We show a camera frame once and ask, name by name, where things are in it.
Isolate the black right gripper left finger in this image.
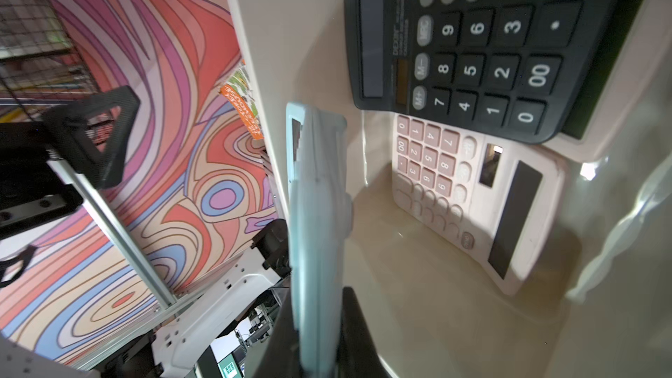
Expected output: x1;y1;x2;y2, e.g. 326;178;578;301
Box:
252;293;301;378

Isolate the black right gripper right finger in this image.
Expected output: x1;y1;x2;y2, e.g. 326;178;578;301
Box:
338;287;389;378

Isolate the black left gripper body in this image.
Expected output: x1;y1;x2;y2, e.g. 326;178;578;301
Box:
1;124;83;240

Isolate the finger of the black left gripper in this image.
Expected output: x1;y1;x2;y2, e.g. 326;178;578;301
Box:
42;86;140;189

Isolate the blue calculator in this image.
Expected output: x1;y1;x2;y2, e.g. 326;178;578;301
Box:
286;103;353;377

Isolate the cream plastic storage box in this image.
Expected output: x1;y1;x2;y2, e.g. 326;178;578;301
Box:
229;0;671;377

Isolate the black calculator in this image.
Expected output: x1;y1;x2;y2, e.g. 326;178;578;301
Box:
344;0;644;144

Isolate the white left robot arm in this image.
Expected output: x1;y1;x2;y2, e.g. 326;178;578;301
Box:
1;86;289;377

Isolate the colourful treehouse book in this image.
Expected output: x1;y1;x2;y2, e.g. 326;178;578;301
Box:
220;59;264;140

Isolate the black wire side basket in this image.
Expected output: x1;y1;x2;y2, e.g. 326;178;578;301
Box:
1;0;100;106

